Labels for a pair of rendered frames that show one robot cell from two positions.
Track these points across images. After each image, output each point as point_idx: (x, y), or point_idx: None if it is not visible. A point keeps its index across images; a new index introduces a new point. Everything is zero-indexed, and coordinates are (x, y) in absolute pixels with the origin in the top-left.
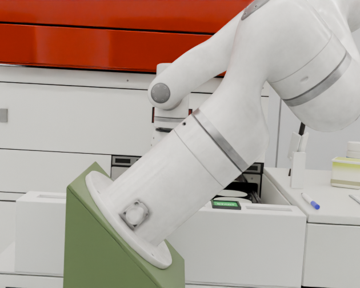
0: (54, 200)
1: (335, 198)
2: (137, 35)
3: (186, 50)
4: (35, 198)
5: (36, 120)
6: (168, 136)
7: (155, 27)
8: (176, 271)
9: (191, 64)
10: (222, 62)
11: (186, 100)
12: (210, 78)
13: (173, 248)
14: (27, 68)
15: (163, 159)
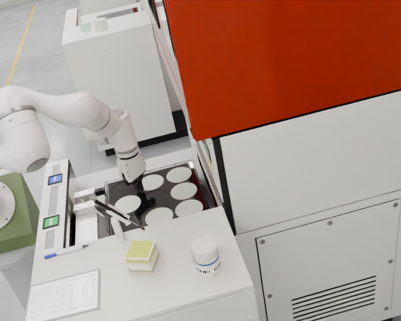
0: (47, 172)
1: (86, 263)
2: (168, 64)
3: (176, 88)
4: (50, 166)
5: None
6: None
7: (168, 62)
8: (0, 235)
9: (83, 128)
10: (93, 133)
11: (116, 142)
12: (90, 141)
13: (29, 225)
14: None
15: None
